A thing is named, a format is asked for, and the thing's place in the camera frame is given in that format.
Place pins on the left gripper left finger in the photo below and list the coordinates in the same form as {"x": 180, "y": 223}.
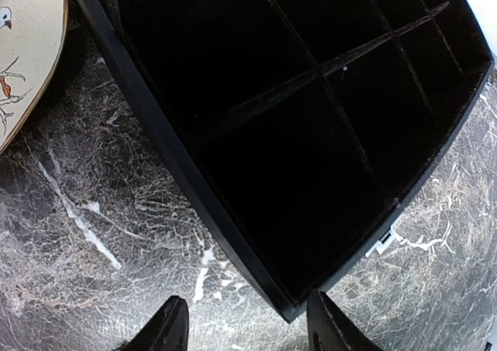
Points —
{"x": 167, "y": 329}

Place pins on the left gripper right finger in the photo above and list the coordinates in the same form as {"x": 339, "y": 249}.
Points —
{"x": 330, "y": 329}

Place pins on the black display box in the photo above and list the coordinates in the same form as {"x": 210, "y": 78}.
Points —
{"x": 298, "y": 129}

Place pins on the beige ceramic saucer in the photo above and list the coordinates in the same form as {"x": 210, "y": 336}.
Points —
{"x": 32, "y": 38}

